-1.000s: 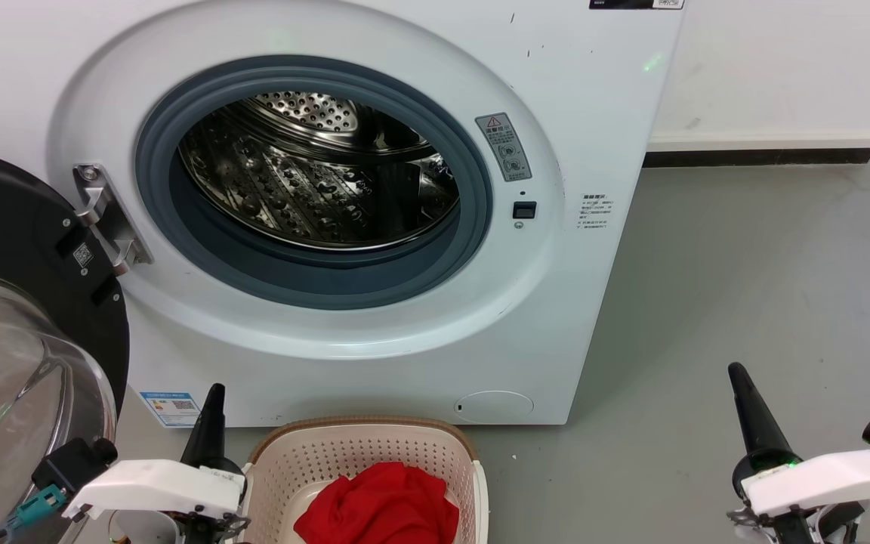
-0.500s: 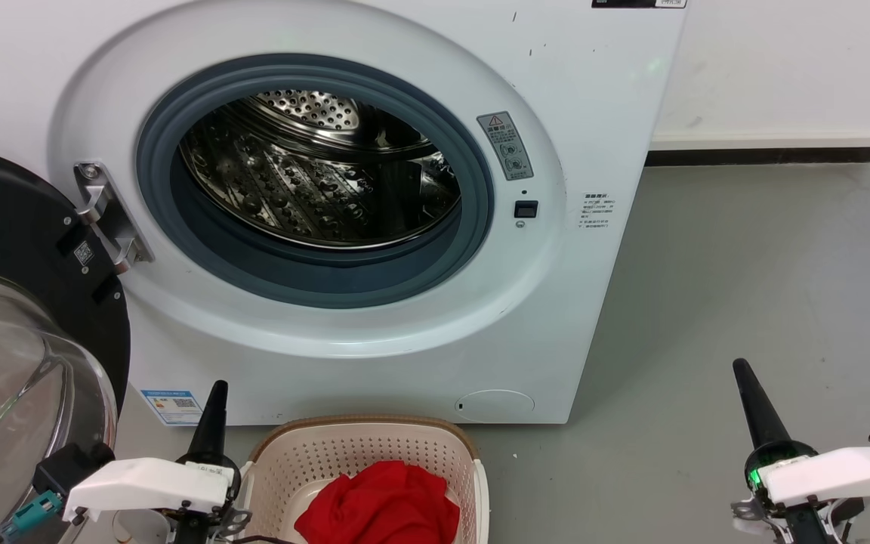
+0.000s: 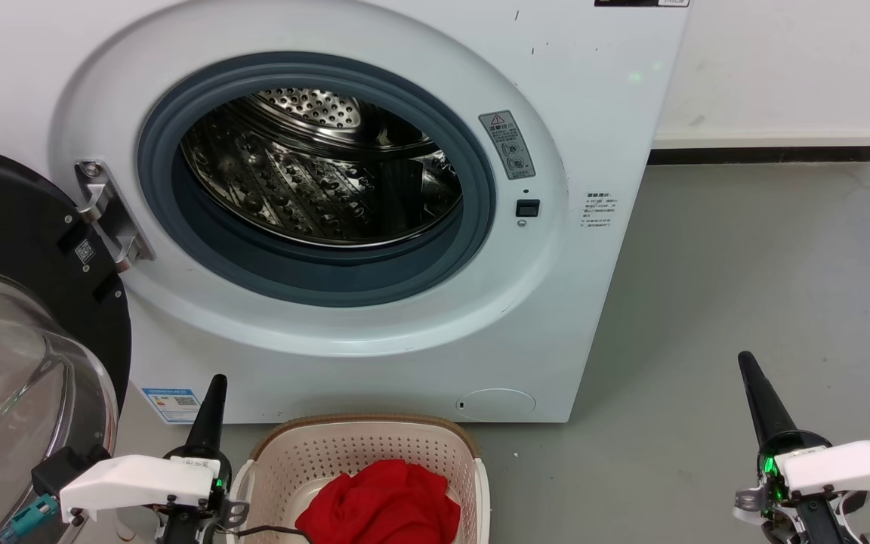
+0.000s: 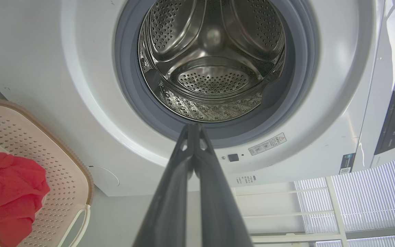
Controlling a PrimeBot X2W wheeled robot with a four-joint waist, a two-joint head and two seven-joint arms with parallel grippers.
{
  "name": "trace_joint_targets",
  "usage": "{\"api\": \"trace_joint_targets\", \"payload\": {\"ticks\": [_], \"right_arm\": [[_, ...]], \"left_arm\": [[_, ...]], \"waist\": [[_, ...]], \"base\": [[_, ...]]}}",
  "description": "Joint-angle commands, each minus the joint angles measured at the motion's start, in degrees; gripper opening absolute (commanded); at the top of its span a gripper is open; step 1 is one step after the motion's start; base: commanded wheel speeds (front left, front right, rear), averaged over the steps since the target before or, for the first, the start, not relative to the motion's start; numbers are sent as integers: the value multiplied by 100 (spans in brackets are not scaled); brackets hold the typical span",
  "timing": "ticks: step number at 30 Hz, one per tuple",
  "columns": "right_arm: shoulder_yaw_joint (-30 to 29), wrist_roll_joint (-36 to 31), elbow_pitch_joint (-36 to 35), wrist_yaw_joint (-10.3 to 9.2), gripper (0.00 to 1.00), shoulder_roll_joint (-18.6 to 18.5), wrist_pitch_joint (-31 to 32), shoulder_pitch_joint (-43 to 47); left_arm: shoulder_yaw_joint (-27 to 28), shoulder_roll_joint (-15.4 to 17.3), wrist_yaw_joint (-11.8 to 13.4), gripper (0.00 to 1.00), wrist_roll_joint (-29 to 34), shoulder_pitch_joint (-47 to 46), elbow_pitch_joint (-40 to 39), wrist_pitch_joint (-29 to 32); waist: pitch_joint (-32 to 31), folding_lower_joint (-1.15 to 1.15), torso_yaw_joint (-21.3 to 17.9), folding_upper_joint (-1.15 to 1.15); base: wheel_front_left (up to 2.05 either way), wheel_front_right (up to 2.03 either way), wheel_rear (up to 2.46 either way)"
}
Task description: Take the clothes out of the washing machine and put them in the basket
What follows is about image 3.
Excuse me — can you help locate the grey warning sticker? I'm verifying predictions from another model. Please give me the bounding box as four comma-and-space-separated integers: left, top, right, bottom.
478, 110, 535, 181

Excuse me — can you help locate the silver metal door hinge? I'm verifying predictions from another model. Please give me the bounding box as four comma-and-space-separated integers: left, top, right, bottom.
75, 159, 155, 273

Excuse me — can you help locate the round white filter cover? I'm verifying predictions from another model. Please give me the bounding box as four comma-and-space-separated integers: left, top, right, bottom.
455, 388, 536, 422

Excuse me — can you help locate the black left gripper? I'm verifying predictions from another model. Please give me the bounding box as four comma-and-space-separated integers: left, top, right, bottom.
154, 374, 248, 544

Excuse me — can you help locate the white front-load washing machine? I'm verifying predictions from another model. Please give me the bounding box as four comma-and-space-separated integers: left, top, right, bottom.
0, 0, 691, 424

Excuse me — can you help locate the black baseboard strip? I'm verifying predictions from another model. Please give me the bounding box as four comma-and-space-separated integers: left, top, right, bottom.
648, 146, 870, 165

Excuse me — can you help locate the grey rubber door gasket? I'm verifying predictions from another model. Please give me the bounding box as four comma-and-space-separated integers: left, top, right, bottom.
137, 51, 497, 308

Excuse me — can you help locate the teal cable connector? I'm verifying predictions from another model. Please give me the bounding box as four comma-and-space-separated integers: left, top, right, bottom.
0, 495, 60, 543

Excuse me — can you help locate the red garment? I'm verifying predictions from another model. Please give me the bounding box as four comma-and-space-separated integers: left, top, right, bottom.
295, 459, 461, 544

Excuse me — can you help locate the cream perforated laundry basket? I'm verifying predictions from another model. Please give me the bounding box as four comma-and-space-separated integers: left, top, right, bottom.
225, 413, 491, 544

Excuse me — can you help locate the stainless steel washing machine drum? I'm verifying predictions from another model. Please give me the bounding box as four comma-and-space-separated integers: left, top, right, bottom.
180, 88, 464, 248

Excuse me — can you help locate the blue energy label sticker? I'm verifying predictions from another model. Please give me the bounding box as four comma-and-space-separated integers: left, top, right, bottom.
140, 388, 202, 424

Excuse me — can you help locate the black glass washer door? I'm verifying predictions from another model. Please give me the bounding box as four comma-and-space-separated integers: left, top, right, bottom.
0, 141, 132, 544

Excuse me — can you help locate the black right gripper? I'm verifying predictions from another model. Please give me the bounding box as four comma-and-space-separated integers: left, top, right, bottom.
733, 351, 836, 544

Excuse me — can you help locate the thin black cable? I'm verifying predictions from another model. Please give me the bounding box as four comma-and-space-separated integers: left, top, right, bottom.
237, 525, 307, 544

